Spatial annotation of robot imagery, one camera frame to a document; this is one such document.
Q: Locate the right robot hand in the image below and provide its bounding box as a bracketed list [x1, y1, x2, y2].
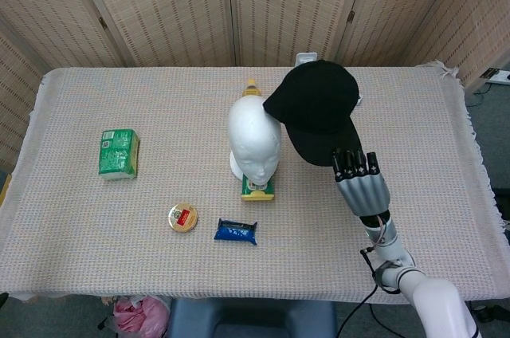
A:
[331, 147, 391, 218]

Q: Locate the black baseball cap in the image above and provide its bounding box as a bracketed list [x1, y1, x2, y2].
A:
[262, 59, 363, 167]

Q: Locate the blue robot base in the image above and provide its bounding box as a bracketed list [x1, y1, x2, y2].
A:
[166, 297, 340, 338]

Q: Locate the white foam mannequin head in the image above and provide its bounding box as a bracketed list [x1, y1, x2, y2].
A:
[227, 96, 283, 187]

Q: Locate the green box with yellow lid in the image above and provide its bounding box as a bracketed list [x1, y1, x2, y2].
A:
[240, 174, 276, 202]

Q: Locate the blue plastic snack packet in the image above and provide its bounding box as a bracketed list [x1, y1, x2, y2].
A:
[214, 217, 259, 246]

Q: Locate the yellow capped bottle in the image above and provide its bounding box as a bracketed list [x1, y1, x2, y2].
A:
[241, 79, 263, 99]

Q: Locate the round gold tin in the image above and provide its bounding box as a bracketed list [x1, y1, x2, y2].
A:
[167, 202, 199, 234]

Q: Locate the green tissue pack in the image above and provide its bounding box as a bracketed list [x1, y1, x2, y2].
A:
[97, 128, 141, 182]

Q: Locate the beige woven tablecloth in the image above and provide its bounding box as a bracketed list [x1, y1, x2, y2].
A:
[0, 61, 510, 307]

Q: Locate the pink plastic bag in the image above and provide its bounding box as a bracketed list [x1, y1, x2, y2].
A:
[113, 296, 171, 338]

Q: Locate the woven folding screen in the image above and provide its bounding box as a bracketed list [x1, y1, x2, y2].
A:
[0, 0, 510, 171]

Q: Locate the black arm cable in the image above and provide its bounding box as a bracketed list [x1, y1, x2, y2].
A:
[336, 248, 403, 338]

